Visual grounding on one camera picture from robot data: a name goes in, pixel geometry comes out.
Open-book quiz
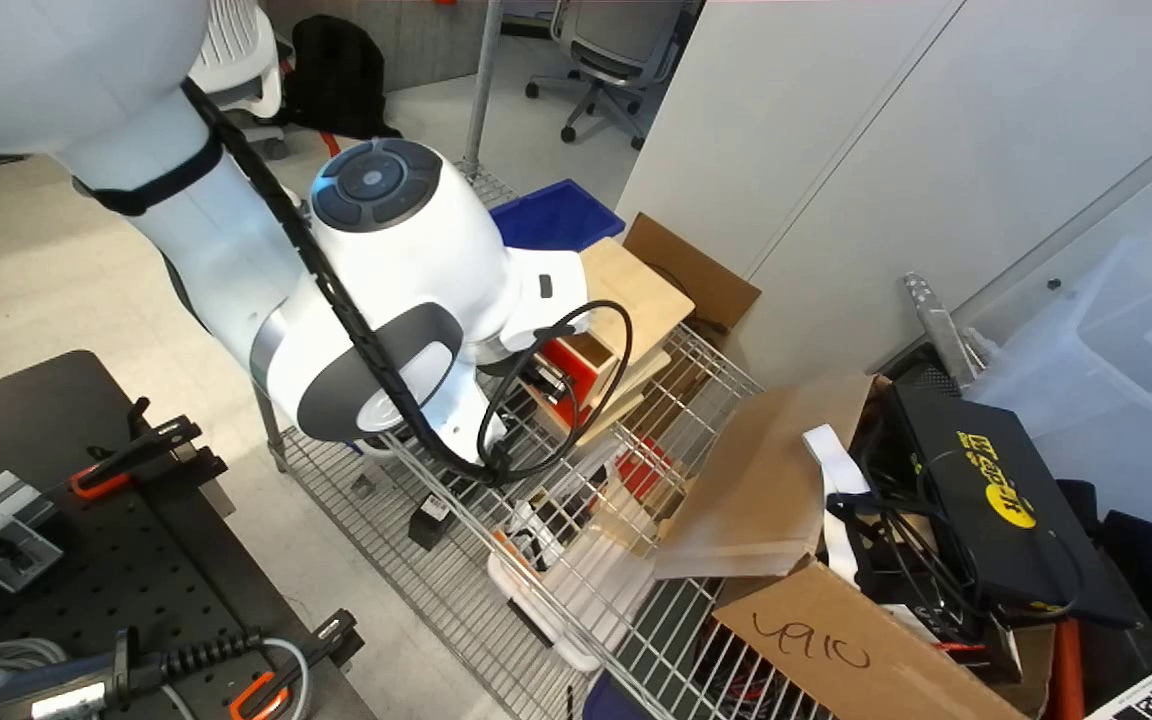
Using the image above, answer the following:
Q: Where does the black bag yellow logo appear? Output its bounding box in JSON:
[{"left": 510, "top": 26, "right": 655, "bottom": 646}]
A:
[{"left": 892, "top": 368, "right": 1139, "bottom": 628}]

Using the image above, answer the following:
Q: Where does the orange black clamp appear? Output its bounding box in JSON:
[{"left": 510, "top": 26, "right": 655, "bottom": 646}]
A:
[{"left": 70, "top": 415, "right": 223, "bottom": 505}]

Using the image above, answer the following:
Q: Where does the blue plastic bin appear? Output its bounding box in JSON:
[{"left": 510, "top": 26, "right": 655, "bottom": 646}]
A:
[{"left": 491, "top": 179, "right": 623, "bottom": 254}]

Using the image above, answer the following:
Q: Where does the black optical breadboard table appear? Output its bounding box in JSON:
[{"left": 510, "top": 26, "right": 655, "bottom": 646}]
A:
[{"left": 0, "top": 354, "right": 370, "bottom": 720}]

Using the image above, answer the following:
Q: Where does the cardboard box with writing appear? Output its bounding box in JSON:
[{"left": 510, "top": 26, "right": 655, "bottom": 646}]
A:
[{"left": 715, "top": 561, "right": 1026, "bottom": 720}]

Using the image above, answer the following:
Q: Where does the wire shelf rack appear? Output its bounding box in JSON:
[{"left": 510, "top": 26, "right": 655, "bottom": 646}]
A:
[{"left": 279, "top": 330, "right": 827, "bottom": 720}]

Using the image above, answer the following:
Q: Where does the clear plastic storage tub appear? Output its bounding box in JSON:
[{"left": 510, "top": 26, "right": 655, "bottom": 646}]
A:
[{"left": 976, "top": 228, "right": 1152, "bottom": 521}]

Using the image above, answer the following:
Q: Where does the office chair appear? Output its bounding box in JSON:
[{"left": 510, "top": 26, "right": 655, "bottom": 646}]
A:
[{"left": 523, "top": 0, "right": 696, "bottom": 149}]

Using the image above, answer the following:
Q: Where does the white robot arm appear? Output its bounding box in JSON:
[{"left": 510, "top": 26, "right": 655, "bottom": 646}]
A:
[{"left": 0, "top": 0, "right": 590, "bottom": 471}]

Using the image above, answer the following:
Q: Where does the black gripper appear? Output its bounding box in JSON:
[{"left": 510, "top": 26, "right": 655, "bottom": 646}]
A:
[{"left": 514, "top": 354, "right": 571, "bottom": 406}]

